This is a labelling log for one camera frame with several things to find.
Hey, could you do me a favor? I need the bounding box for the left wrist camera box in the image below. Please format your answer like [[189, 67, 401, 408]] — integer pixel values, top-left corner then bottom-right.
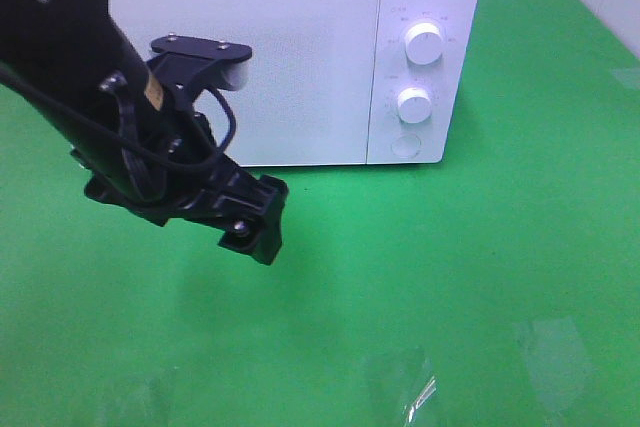
[[149, 34, 253, 93]]

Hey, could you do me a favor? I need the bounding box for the white microwave knob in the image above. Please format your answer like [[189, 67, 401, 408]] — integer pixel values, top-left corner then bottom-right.
[[397, 87, 432, 124], [404, 21, 444, 66]]

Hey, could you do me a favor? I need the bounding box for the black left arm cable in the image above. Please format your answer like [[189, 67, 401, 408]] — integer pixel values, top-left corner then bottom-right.
[[0, 66, 237, 203]]

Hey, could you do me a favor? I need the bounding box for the white microwave door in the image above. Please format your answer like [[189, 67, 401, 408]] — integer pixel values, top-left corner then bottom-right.
[[110, 0, 378, 166]]

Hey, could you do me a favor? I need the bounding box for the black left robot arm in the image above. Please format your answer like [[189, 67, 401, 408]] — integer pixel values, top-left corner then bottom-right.
[[1, 0, 288, 265]]

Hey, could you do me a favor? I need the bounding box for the clear tape patch right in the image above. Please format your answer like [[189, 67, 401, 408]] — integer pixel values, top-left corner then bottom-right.
[[514, 316, 594, 411]]

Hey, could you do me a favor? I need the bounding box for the round white door button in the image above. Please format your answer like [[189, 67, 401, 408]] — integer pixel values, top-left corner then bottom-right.
[[391, 134, 422, 159]]

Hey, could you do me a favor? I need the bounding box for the white microwave oven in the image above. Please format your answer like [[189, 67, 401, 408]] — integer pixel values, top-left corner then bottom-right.
[[110, 0, 477, 167]]

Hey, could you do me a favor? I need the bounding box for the clear tape patch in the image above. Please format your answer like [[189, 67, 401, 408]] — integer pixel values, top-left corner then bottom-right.
[[514, 316, 594, 411], [364, 347, 446, 426]]

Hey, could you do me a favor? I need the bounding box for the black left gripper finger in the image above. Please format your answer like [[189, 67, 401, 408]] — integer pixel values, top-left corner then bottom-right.
[[218, 175, 289, 265]]

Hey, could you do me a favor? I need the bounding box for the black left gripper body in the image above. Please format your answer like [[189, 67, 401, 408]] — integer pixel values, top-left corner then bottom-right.
[[85, 63, 256, 227]]

